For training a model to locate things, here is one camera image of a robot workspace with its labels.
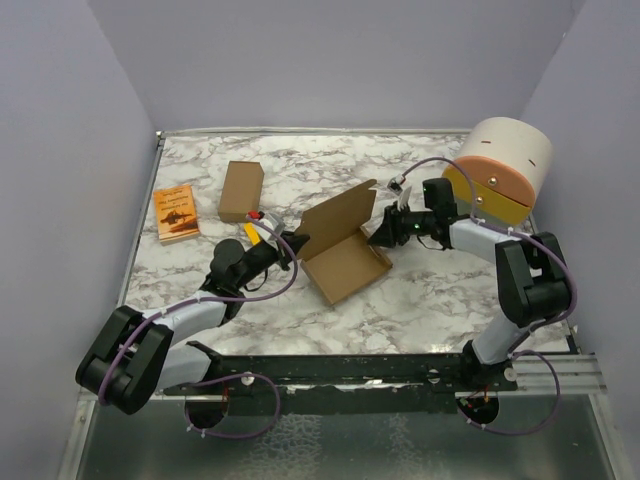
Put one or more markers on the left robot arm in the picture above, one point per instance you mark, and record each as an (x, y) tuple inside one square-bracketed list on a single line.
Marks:
[(134, 354)]

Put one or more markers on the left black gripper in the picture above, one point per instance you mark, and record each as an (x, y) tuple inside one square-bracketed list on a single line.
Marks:
[(296, 241)]

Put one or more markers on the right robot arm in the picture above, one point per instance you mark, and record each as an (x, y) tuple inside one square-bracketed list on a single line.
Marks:
[(534, 285)]

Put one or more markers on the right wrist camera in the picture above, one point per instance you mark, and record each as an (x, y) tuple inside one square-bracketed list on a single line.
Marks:
[(397, 186)]

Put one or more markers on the orange book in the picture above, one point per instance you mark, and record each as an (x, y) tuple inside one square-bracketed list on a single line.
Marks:
[(176, 214)]

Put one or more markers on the white cylinder with coloured base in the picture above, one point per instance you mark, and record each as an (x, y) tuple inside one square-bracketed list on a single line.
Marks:
[(502, 164)]

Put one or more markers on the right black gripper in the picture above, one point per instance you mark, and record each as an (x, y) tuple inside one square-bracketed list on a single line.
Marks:
[(389, 234)]

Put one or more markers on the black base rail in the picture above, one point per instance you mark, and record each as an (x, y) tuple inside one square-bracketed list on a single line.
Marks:
[(243, 385)]

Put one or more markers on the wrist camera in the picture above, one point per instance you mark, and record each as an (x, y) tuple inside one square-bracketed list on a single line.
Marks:
[(397, 186), (266, 224)]

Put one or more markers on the brown cardboard box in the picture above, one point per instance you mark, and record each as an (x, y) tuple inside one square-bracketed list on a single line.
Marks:
[(337, 257)]

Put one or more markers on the yellow block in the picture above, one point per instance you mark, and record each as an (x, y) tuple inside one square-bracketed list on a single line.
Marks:
[(252, 234)]

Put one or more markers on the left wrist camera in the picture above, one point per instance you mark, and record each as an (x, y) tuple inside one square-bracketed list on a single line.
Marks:
[(266, 224)]

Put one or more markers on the small folded cardboard box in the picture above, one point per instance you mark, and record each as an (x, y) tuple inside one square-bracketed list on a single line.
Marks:
[(241, 192)]

